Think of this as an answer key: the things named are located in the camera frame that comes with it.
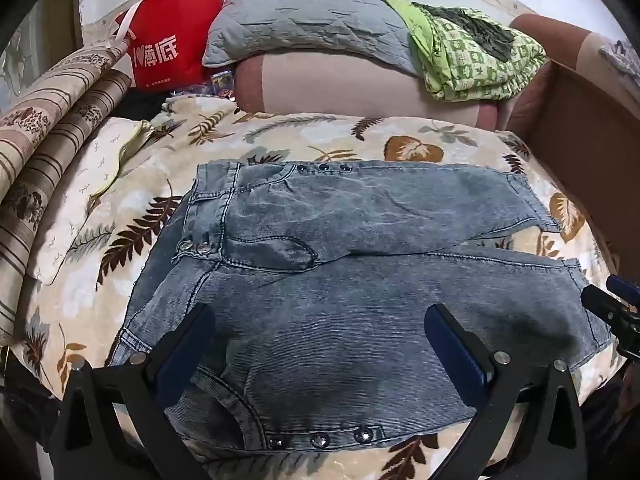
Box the dark green cloth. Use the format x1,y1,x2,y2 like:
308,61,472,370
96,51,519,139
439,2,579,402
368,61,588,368
412,2,518,61

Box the pink bolster cushion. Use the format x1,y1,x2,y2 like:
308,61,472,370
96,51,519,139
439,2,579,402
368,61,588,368
235,52,511,131

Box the brown cushion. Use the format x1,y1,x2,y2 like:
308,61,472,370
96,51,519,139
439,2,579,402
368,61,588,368
505,13,640,136

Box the grey-blue denim pants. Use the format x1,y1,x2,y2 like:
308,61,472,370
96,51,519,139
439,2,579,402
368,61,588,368
107,160,618,466

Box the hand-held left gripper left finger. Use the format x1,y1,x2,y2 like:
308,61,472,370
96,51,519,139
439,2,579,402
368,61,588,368
48,302,217,480

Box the brown striped floral cloth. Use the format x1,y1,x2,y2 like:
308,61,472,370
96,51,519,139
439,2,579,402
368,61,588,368
0,35,133,346

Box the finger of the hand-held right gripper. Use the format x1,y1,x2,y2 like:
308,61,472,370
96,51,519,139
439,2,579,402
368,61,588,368
581,284,630,333
606,275,640,307

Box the colourful snack packet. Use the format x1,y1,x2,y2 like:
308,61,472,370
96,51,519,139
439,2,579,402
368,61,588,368
209,72,237,97

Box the green patterned cloth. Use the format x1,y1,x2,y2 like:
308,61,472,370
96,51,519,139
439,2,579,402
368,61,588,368
384,0,548,102

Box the white patterned cloth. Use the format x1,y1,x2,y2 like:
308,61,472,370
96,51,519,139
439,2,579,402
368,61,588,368
600,37,640,91

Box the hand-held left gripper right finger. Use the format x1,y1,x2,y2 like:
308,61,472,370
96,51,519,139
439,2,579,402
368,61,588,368
424,303,588,480

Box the grey quilted pillow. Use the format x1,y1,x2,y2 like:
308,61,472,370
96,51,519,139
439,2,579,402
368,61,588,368
201,0,426,78

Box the red paper bag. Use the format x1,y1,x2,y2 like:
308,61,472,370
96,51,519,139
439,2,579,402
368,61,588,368
115,0,224,92

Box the cream leaf-print blanket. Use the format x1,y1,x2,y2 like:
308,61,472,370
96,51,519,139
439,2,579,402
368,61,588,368
10,95,626,480

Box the cream pillow with green trim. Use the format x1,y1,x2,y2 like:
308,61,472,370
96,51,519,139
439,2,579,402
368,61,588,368
32,117,156,286

